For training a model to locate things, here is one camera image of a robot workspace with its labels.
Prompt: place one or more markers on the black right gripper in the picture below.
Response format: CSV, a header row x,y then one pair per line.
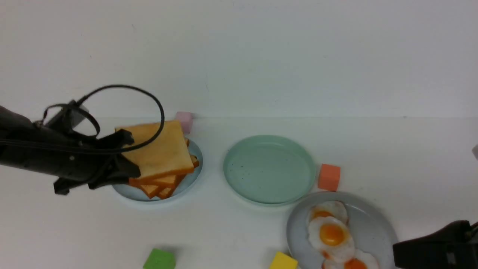
x,y
453,247

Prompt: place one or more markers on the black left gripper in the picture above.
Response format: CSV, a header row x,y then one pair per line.
x,y
77,160

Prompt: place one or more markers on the fried egg top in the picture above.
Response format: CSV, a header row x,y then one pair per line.
x,y
334,209

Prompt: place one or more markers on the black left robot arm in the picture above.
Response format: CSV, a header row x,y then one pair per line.
x,y
18,144

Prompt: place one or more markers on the light blue bread plate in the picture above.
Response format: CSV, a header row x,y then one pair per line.
x,y
136,197

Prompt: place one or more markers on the pink cube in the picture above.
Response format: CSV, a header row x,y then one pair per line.
x,y
186,121

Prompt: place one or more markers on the grey egg plate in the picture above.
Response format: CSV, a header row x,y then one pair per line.
x,y
370,229

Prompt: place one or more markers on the fried egg bottom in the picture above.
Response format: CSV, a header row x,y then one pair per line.
x,y
361,260

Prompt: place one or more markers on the green cube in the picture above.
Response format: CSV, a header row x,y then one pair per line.
x,y
160,259

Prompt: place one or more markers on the orange cube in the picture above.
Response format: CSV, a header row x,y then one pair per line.
x,y
329,177

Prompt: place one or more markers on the mint green plate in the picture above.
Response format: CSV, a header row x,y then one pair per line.
x,y
269,170

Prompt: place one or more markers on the yellow cube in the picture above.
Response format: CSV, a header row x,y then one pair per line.
x,y
283,261

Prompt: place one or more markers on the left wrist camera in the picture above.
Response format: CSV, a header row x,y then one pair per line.
x,y
70,115

